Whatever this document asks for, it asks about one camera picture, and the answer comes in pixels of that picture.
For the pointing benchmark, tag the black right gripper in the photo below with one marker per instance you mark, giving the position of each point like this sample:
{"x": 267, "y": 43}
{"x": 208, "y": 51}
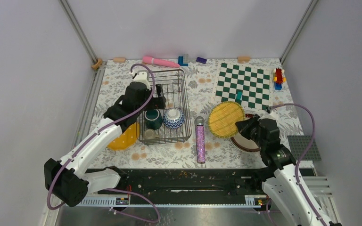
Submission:
{"x": 242, "y": 125}

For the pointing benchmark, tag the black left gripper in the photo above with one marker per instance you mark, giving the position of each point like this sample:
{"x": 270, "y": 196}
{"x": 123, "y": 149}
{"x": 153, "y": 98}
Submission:
{"x": 158, "y": 102}

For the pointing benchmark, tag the black glossy plate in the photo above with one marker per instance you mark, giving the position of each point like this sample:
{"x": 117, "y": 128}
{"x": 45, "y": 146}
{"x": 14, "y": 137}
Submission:
{"x": 244, "y": 144}

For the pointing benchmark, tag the green woven bamboo plate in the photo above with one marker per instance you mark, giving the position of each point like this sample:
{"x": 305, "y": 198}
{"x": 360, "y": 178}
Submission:
{"x": 223, "y": 117}

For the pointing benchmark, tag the dark green mug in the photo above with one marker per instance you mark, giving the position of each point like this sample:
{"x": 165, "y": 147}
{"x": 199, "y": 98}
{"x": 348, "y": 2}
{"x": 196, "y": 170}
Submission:
{"x": 153, "y": 119}

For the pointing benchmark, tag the blue white patterned bowl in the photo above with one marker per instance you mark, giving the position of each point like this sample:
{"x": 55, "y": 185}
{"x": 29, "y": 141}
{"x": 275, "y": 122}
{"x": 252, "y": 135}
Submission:
{"x": 173, "y": 118}

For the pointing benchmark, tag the purple glitter microphone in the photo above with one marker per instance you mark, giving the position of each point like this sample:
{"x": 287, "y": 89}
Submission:
{"x": 200, "y": 139}

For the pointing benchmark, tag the small beige cup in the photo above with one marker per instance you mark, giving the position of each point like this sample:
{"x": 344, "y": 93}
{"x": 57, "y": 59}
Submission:
{"x": 150, "y": 134}

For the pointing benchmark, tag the yellow polka dot plate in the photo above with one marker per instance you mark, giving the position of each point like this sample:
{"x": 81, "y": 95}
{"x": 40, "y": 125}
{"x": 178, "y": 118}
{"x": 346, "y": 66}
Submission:
{"x": 127, "y": 139}

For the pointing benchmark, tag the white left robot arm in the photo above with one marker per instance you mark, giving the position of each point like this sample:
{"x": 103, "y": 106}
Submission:
{"x": 67, "y": 178}

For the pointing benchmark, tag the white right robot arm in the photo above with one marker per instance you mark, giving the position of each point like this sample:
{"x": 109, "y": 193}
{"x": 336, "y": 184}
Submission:
{"x": 281, "y": 168}

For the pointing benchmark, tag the pink toy microphone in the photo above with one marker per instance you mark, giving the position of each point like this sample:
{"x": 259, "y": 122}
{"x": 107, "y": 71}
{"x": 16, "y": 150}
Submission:
{"x": 155, "y": 61}

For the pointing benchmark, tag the teal block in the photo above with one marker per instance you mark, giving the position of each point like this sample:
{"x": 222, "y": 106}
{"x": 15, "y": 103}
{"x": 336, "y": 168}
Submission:
{"x": 238, "y": 98}

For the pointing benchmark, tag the blue grey toy bricks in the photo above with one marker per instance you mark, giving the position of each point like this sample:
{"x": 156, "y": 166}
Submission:
{"x": 183, "y": 60}

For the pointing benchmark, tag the floral table mat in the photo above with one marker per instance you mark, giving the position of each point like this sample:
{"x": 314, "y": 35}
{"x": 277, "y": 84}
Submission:
{"x": 220, "y": 153}

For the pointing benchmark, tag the green white chessboard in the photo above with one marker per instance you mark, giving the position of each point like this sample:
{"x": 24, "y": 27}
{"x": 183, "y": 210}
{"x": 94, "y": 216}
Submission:
{"x": 255, "y": 84}

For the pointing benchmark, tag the purple toy brick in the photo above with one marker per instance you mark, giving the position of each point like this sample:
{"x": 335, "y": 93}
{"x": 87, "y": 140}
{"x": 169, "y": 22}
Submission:
{"x": 201, "y": 60}

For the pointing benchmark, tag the left wooden block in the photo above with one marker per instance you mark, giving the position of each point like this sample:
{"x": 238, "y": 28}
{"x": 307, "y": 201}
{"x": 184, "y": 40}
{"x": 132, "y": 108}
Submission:
{"x": 119, "y": 60}

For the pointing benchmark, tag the red yellow blue toy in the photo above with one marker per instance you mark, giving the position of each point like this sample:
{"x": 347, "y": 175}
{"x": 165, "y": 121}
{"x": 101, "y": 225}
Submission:
{"x": 278, "y": 78}

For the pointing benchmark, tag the grey lego baseplate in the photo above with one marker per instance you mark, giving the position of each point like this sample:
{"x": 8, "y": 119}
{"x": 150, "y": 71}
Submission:
{"x": 298, "y": 144}

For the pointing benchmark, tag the right wooden block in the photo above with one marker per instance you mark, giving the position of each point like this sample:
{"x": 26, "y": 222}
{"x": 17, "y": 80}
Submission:
{"x": 243, "y": 59}

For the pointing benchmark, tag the corner wooden block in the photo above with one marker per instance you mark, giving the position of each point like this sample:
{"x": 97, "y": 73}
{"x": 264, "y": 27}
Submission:
{"x": 97, "y": 64}

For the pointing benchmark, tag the grey wire dish rack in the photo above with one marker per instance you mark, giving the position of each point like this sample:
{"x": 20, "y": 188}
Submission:
{"x": 175, "y": 91}

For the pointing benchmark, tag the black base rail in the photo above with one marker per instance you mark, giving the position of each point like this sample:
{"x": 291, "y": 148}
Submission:
{"x": 221, "y": 188}

